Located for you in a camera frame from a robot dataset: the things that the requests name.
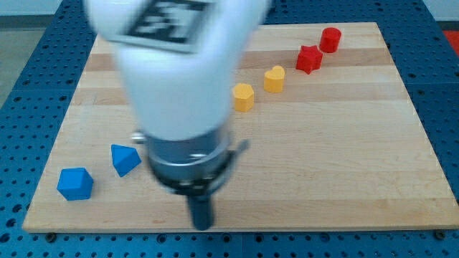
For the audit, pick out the wooden board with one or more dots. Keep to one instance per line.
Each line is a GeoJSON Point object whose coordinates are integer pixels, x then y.
{"type": "Point", "coordinates": [340, 149]}

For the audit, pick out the black white fiducial tag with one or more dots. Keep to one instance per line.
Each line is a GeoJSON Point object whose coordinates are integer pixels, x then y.
{"type": "Point", "coordinates": [171, 25]}

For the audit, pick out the yellow heart block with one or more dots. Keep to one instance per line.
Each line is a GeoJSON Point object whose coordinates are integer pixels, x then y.
{"type": "Point", "coordinates": [274, 79]}

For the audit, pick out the blue triangle block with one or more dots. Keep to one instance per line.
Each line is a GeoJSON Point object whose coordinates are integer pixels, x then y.
{"type": "Point", "coordinates": [124, 159]}

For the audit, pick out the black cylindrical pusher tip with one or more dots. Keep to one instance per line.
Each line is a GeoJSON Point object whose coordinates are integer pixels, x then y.
{"type": "Point", "coordinates": [201, 211]}

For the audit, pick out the red cylinder block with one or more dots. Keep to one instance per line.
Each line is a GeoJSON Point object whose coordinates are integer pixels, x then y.
{"type": "Point", "coordinates": [330, 40]}

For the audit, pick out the blue cube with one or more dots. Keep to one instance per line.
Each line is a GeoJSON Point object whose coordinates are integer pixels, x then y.
{"type": "Point", "coordinates": [75, 184]}

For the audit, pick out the yellow hexagon block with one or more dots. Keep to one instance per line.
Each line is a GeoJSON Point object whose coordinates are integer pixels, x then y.
{"type": "Point", "coordinates": [243, 96]}

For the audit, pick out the red star block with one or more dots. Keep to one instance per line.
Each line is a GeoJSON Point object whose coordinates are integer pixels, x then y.
{"type": "Point", "coordinates": [309, 59]}

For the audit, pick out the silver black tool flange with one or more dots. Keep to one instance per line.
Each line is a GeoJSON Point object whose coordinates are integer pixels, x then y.
{"type": "Point", "coordinates": [196, 166]}

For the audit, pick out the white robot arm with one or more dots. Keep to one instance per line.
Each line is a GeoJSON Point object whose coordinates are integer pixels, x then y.
{"type": "Point", "coordinates": [177, 60]}

